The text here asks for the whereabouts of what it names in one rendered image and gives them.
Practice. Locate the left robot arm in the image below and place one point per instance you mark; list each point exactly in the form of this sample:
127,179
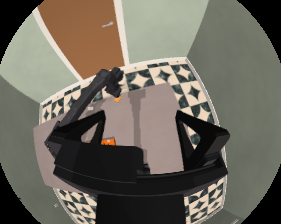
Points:
98,83

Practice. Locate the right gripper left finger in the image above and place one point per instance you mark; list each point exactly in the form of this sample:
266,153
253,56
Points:
75,130

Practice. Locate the orange rack of bins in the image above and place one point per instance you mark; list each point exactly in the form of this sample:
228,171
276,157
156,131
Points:
106,142

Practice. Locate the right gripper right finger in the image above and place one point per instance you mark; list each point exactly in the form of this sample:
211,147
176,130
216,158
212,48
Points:
212,139

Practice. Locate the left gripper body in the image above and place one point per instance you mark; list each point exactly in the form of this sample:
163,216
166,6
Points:
113,91

